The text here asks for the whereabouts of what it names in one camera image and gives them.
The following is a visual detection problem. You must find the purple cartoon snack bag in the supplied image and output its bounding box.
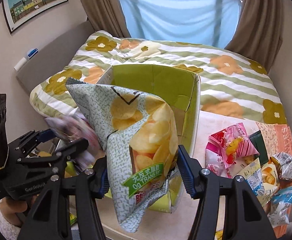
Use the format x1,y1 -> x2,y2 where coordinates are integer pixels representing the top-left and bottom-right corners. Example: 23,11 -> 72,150
45,113 -> 105,172

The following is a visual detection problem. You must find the light blue snack bag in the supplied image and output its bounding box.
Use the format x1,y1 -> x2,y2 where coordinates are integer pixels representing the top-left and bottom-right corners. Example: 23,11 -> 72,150
267,186 -> 292,228

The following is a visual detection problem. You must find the blue white snack bag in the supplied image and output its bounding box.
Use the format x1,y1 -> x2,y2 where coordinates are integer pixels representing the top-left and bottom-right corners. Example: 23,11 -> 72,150
231,158 -> 265,197

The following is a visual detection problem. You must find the small yellow cake packet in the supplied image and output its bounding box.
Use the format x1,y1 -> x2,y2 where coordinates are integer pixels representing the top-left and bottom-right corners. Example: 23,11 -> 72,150
257,163 -> 280,207

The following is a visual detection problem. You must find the green white potato chip bag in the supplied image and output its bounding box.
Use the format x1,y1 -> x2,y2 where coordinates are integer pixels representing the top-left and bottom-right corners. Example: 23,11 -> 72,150
66,78 -> 178,232

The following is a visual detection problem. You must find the silver grey snack bag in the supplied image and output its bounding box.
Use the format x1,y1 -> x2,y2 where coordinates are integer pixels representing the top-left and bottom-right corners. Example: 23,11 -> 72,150
270,152 -> 292,181

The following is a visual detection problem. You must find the pink white candy bag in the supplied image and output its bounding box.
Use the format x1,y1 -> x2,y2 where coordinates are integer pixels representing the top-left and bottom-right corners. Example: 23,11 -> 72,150
205,142 -> 231,178

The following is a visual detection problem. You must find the pink marshmallow snack bag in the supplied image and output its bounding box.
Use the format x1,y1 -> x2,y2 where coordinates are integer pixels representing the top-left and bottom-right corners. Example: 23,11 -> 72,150
209,122 -> 259,168

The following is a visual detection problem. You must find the dark green snack packet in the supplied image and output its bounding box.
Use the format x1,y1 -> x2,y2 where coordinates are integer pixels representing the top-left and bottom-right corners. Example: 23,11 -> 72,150
249,131 -> 268,166

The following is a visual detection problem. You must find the person's left hand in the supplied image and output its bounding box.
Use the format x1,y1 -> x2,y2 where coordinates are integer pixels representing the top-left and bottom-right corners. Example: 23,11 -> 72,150
0,195 -> 38,227

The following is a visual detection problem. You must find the white cloth table mat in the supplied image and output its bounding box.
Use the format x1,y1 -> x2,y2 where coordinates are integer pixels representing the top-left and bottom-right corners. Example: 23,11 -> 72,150
97,112 -> 263,239

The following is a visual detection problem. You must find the grey bed headboard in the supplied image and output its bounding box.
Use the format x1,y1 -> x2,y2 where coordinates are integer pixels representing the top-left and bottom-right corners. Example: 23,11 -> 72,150
16,21 -> 94,94

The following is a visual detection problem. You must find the white blue item on headboard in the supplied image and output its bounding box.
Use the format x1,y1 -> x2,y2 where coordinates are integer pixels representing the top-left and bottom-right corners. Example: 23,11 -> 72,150
14,48 -> 38,72

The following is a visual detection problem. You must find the orange floral cloth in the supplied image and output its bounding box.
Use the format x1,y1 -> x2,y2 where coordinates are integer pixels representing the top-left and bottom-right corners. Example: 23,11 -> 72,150
255,121 -> 292,239

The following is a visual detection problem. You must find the green cardboard box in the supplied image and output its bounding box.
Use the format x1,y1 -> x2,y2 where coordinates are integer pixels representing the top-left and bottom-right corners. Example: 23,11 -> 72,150
98,64 -> 201,212

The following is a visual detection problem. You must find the floral striped quilt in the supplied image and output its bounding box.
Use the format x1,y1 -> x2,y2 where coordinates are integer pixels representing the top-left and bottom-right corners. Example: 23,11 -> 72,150
30,31 -> 287,124

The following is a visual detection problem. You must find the framed houses picture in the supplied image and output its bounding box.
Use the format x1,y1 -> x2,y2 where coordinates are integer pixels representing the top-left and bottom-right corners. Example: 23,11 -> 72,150
2,0 -> 68,33

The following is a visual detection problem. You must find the left brown curtain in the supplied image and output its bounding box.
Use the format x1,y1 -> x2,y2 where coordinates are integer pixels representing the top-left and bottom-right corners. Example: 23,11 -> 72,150
80,0 -> 131,38

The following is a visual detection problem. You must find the brown curtain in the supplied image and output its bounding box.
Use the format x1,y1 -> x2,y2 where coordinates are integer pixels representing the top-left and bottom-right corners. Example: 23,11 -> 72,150
80,0 -> 131,38
225,0 -> 283,71

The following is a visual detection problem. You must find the light blue hanging cloth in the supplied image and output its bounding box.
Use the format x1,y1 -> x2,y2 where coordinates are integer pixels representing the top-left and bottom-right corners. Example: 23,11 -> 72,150
119,0 -> 241,48

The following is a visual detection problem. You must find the right brown curtain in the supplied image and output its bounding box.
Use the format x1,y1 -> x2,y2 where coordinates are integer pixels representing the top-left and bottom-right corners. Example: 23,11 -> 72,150
225,0 -> 283,71

